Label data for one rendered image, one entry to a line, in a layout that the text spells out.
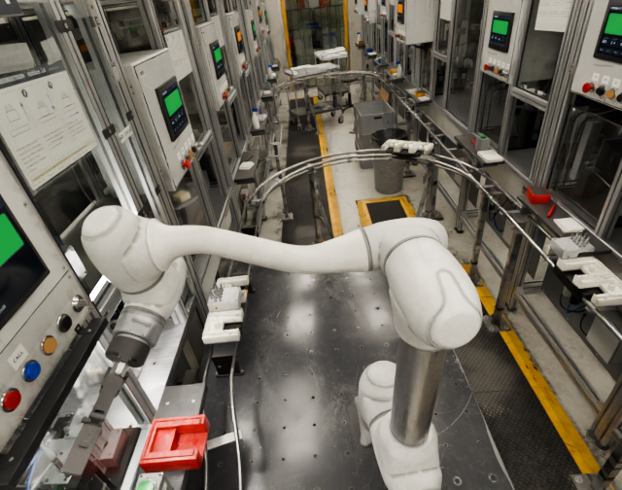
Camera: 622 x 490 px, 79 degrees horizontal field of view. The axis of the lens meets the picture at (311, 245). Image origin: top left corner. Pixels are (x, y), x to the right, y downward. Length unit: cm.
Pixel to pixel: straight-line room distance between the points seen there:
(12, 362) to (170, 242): 34
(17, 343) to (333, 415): 100
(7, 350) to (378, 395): 90
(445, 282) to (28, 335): 77
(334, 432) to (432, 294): 88
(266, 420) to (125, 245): 97
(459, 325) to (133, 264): 57
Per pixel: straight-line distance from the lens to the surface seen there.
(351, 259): 81
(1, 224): 83
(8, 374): 87
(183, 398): 136
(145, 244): 72
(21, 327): 89
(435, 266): 70
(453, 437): 147
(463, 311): 67
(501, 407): 239
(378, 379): 122
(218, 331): 155
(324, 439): 144
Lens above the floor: 195
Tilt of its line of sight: 34 degrees down
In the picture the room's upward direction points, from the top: 7 degrees counter-clockwise
